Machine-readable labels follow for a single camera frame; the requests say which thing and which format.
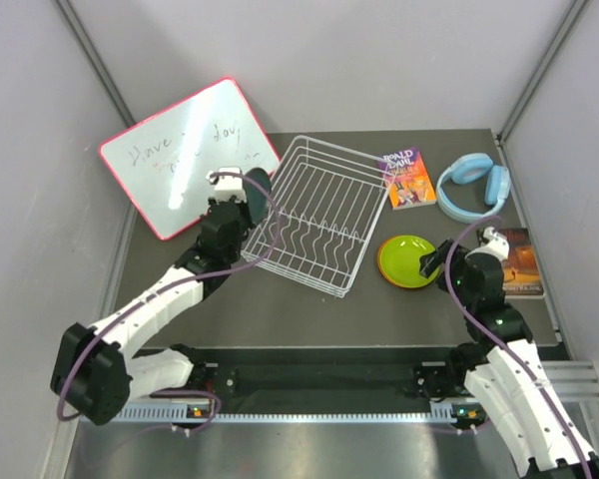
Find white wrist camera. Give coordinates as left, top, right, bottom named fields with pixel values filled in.
left=476, top=227, right=510, bottom=261
left=206, top=167, right=247, bottom=203

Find pink framed whiteboard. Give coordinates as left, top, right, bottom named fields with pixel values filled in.
left=99, top=78, right=280, bottom=240

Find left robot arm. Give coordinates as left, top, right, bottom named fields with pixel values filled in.
left=50, top=199, right=255, bottom=425

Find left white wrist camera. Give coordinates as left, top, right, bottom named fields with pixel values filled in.
left=206, top=167, right=247, bottom=203

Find dark green plate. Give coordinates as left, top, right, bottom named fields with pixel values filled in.
left=243, top=168, right=272, bottom=227

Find dark cover paperback book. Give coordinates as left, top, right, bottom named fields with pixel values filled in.
left=498, top=228, right=545, bottom=299

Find lime green plate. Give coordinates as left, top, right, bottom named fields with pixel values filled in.
left=379, top=235, right=443, bottom=289

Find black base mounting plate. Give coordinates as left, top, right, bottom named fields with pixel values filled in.
left=153, top=346, right=465, bottom=401

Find grey slotted cable duct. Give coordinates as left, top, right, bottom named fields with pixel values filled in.
left=81, top=402, right=485, bottom=424

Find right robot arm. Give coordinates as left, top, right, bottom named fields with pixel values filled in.
left=416, top=238, right=599, bottom=478

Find Roald Dahl orange book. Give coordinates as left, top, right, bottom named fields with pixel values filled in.
left=378, top=148, right=436, bottom=211

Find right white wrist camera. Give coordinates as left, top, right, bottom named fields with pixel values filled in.
left=476, top=227, right=510, bottom=261

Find light blue headphones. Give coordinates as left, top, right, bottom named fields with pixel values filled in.
left=435, top=153, right=512, bottom=225

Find white wire dish rack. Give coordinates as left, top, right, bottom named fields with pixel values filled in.
left=242, top=135, right=388, bottom=297

